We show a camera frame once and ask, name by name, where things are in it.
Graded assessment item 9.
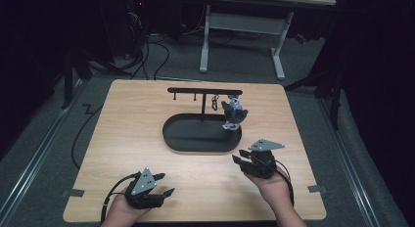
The person's right hand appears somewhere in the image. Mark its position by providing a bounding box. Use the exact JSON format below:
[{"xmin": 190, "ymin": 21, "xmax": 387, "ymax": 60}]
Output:
[{"xmin": 244, "ymin": 165, "xmax": 292, "ymax": 206}]

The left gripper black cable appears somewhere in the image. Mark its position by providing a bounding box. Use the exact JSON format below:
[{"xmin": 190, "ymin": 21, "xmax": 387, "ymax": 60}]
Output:
[{"xmin": 100, "ymin": 172, "xmax": 141, "ymax": 225}]

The bundle of black cables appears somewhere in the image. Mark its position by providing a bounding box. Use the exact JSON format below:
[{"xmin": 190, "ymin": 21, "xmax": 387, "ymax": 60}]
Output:
[{"xmin": 125, "ymin": 5, "xmax": 171, "ymax": 81}]

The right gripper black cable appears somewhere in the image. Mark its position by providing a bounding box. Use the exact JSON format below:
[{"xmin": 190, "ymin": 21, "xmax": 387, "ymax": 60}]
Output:
[{"xmin": 274, "ymin": 159, "xmax": 296, "ymax": 207}]

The person's left hand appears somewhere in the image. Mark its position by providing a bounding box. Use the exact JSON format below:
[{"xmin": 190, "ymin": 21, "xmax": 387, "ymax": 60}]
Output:
[{"xmin": 109, "ymin": 191, "xmax": 155, "ymax": 223}]

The metal floor rail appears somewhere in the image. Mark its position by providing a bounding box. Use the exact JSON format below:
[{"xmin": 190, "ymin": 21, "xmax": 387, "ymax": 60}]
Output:
[
  {"xmin": 317, "ymin": 97, "xmax": 381, "ymax": 227},
  {"xmin": 0, "ymin": 77, "xmax": 86, "ymax": 218}
]

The white-legged desk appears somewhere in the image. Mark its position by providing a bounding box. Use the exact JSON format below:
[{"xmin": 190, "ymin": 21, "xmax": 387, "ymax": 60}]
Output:
[{"xmin": 198, "ymin": 0, "xmax": 337, "ymax": 81}]

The black and white plush toy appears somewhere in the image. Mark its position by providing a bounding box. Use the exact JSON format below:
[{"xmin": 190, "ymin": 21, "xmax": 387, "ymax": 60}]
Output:
[{"xmin": 220, "ymin": 94, "xmax": 250, "ymax": 131}]

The black hook stand with tray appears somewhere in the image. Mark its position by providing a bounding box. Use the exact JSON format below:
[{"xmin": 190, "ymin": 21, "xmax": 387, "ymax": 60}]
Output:
[{"xmin": 161, "ymin": 87, "xmax": 244, "ymax": 154}]

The black floor cable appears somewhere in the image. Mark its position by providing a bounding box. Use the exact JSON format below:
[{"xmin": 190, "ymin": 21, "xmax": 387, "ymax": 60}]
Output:
[{"xmin": 70, "ymin": 103, "xmax": 105, "ymax": 170}]

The grey tape piece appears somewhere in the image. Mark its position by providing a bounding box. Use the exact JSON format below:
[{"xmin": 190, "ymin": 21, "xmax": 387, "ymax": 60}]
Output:
[
  {"xmin": 61, "ymin": 188, "xmax": 86, "ymax": 199},
  {"xmin": 306, "ymin": 184, "xmax": 328, "ymax": 194}
]

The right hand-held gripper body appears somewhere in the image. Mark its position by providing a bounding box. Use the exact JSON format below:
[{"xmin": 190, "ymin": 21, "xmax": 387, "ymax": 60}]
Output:
[{"xmin": 243, "ymin": 138, "xmax": 286, "ymax": 180}]

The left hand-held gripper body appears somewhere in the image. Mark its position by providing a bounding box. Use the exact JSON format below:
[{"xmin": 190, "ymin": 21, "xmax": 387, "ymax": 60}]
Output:
[{"xmin": 124, "ymin": 166, "xmax": 164, "ymax": 210}]

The black metal stand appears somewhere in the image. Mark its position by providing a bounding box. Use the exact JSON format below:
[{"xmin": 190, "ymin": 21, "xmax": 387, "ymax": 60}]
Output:
[{"xmin": 284, "ymin": 57, "xmax": 346, "ymax": 130}]

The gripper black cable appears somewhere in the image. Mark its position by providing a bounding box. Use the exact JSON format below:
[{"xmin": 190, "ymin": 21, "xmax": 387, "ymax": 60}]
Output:
[
  {"xmin": 274, "ymin": 159, "xmax": 296, "ymax": 207},
  {"xmin": 100, "ymin": 172, "xmax": 141, "ymax": 225}
]

